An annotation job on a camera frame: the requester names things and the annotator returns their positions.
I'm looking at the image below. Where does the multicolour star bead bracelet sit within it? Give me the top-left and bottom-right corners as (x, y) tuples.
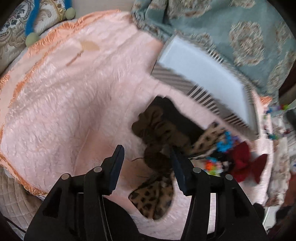
(203, 157), (224, 176)

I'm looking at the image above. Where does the teal damask patterned fabric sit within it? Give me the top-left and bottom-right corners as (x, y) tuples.
(131, 0), (295, 97)

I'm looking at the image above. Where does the embroidered cream cushion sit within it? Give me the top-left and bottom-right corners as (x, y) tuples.
(1, 1), (66, 72)

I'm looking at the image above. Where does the brown scrunchie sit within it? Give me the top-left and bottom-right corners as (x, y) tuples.
(132, 96), (204, 173)

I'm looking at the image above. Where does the red velvet hair bow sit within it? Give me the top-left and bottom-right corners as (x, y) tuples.
(229, 142), (268, 184)

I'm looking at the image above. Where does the striped white tray box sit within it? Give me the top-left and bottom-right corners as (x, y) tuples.
(151, 34), (259, 140)

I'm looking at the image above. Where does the green blue plush toy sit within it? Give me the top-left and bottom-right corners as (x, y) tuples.
(25, 0), (76, 47)

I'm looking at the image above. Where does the leopard print hair bow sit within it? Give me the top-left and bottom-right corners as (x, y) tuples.
(128, 122), (226, 220)

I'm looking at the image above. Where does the blue bead bracelet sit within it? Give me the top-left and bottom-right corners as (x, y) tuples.
(216, 131), (234, 153)

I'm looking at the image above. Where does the pink textured blanket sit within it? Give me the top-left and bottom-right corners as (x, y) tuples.
(0, 9), (275, 241)

